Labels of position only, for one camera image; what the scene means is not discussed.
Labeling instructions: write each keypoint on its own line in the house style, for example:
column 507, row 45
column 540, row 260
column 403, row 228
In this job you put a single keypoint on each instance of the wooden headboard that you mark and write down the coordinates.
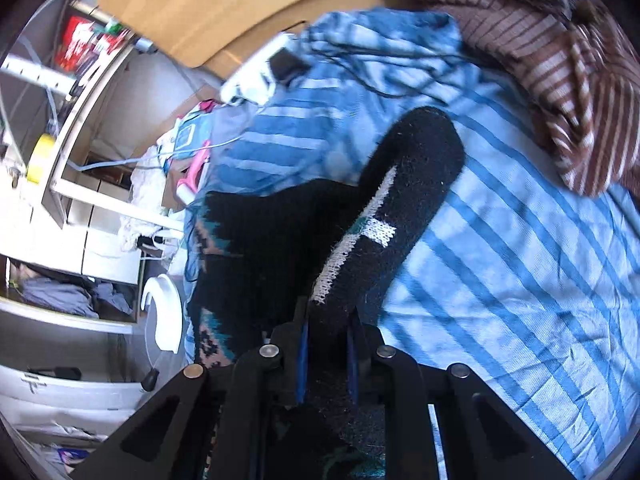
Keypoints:
column 225, row 10

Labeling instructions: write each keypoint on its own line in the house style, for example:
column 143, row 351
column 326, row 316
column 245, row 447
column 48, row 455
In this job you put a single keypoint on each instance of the blue striped bed sheet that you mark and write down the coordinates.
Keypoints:
column 533, row 286

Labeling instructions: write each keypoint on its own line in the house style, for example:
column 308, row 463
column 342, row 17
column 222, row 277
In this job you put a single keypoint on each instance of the white shelf unit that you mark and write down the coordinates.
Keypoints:
column 57, row 190

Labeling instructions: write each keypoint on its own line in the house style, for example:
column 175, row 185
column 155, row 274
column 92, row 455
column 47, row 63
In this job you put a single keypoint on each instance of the yellow tape roll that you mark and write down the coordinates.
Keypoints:
column 39, row 159

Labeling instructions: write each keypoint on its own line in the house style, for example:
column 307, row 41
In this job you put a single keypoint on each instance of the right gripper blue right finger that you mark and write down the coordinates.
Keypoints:
column 441, row 423

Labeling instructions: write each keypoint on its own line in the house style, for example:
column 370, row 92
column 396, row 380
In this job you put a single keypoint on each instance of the black power adapter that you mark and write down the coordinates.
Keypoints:
column 286, row 66

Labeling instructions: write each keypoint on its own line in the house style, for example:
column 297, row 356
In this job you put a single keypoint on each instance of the white round stool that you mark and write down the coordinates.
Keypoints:
column 164, row 315

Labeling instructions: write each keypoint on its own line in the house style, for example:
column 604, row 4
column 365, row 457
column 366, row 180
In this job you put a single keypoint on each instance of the pink lint roller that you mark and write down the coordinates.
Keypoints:
column 187, row 186

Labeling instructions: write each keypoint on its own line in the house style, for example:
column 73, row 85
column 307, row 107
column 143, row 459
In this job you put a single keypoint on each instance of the black patterned knit sweater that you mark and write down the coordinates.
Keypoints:
column 327, row 250

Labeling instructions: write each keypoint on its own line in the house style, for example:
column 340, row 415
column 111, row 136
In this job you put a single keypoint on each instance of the brown striped garment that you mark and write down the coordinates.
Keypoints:
column 580, row 70

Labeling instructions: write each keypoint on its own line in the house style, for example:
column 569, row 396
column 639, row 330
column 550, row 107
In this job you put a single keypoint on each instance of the white power strip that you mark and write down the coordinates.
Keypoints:
column 254, row 81

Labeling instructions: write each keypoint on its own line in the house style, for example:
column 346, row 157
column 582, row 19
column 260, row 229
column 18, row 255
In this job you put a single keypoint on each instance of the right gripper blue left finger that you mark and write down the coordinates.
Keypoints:
column 214, row 423

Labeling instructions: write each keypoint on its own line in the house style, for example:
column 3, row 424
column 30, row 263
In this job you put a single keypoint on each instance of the red book on shelf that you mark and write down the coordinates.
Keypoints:
column 84, row 39

